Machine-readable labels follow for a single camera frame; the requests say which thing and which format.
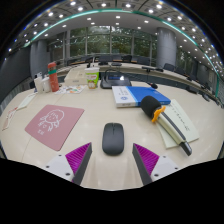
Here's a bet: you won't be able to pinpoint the blue and white book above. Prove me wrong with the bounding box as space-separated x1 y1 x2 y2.
111 85 172 109

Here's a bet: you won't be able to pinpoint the white paper cup stack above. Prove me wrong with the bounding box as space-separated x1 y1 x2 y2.
33 75 44 94

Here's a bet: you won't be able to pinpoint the pink mouse pad with drawing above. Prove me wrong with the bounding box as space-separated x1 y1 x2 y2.
24 104 86 152

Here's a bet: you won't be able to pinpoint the black microphone with orange ring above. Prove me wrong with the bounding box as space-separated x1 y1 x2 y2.
139 95 193 157

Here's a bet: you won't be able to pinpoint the ceiling lights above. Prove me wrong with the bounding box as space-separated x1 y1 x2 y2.
6 0 224 68

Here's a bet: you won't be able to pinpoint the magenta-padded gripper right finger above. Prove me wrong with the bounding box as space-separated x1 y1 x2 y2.
131 143 181 186

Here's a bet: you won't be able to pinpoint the red thermos with green band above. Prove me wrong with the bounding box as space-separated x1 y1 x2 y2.
47 61 60 93

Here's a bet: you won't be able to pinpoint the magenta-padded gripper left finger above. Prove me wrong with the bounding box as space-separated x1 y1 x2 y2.
44 142 93 186

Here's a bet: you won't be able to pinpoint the black desk microphone units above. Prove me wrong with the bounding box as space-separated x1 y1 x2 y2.
98 60 165 73

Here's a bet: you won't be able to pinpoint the black computer mouse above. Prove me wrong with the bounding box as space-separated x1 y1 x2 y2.
101 122 125 156

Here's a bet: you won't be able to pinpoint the white booklet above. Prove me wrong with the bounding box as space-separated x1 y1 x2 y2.
16 93 37 111

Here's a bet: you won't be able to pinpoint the red and white leaflet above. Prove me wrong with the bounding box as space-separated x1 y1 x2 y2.
1 106 18 132

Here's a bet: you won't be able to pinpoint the colourful printed flyer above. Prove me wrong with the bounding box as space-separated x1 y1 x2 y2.
54 84 88 95

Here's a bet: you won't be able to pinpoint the white green paper cup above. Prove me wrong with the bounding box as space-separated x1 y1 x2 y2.
85 67 101 90

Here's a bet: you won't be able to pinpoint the black conference microphone console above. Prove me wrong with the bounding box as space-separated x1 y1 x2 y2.
99 68 159 90

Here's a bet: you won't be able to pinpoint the dark office chairs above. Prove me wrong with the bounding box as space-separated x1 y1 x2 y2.
64 54 214 98

